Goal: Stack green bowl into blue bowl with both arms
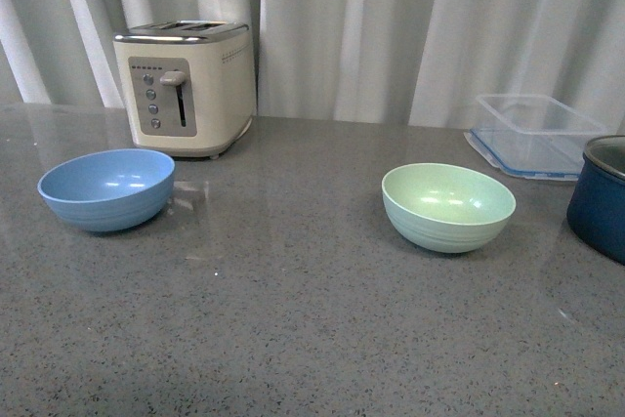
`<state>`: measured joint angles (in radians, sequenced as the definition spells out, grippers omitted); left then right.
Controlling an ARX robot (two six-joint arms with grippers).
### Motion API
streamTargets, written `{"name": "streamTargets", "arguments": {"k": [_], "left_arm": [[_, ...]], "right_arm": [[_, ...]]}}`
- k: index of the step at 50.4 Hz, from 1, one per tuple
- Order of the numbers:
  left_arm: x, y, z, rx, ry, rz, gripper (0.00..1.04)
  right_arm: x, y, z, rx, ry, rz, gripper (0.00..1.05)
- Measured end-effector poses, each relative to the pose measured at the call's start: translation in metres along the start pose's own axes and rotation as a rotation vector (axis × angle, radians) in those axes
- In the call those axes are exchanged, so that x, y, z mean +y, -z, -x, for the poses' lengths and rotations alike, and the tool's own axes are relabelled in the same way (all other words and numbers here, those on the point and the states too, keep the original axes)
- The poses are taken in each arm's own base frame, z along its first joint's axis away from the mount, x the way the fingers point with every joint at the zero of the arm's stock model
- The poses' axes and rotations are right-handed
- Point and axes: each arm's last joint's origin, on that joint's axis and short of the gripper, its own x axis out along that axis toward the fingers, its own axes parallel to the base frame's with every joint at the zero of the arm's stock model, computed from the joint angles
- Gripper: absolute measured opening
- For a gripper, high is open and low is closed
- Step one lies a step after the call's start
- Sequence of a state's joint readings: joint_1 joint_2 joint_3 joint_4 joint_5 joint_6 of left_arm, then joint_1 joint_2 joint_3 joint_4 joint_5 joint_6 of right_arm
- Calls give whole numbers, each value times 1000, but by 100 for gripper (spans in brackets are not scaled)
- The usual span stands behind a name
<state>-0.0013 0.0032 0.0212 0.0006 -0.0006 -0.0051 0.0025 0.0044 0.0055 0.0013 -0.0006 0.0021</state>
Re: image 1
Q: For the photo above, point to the green bowl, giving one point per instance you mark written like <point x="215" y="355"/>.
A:
<point x="446" y="208"/>

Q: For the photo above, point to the blue bowl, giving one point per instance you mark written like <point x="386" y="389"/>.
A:
<point x="109" y="190"/>

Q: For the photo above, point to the cream two-slot toaster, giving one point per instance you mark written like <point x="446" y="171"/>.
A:
<point x="189" y="86"/>

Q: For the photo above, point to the white curtain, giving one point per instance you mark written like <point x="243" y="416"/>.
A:
<point x="417" y="62"/>

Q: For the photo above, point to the clear plastic food container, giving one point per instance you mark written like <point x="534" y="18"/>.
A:
<point x="532" y="136"/>

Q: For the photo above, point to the dark blue saucepan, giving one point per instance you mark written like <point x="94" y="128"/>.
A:
<point x="595" y="212"/>

